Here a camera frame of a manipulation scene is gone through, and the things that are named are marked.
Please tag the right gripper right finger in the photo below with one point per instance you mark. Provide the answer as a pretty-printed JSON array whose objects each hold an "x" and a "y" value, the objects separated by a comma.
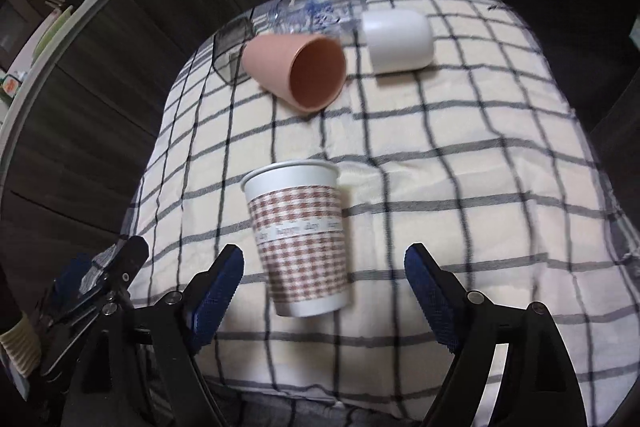
[{"x": 539, "y": 386}]

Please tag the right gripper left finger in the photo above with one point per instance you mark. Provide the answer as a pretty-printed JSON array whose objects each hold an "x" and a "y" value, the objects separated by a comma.
[{"x": 180, "y": 324}]

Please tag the houndstooth paper cup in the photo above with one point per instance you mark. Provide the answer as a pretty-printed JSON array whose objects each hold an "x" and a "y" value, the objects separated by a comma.
[{"x": 296, "y": 216}]

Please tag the dark transparent cup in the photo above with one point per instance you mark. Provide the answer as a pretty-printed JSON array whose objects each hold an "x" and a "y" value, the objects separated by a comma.
[{"x": 229, "y": 44}]

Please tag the pink plastic cup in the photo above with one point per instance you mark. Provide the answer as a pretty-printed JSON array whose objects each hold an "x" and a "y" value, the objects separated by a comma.
[{"x": 306, "y": 71}]

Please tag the white plastic cup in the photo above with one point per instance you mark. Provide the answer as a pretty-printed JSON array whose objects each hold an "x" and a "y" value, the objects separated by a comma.
[{"x": 398, "y": 40}]

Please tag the green basin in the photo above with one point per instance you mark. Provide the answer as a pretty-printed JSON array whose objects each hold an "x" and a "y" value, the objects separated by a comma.
[{"x": 51, "y": 31}]

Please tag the clear patterned glass jar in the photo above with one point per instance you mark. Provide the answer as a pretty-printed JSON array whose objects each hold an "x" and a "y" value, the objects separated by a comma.
[{"x": 337, "y": 19}]

